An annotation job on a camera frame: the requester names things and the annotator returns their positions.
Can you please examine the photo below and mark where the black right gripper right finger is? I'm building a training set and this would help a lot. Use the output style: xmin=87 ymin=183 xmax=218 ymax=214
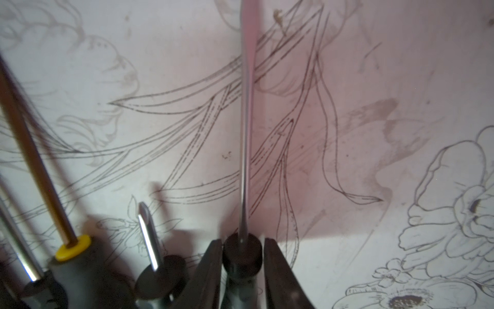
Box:
xmin=264 ymin=238 xmax=315 ymax=309

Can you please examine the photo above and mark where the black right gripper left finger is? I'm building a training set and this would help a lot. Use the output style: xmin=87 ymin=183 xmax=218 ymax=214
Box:
xmin=173 ymin=239 xmax=223 ymax=309

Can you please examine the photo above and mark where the large black yellow screwdriver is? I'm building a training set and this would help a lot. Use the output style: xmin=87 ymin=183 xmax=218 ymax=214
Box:
xmin=1 ymin=63 xmax=135 ymax=308

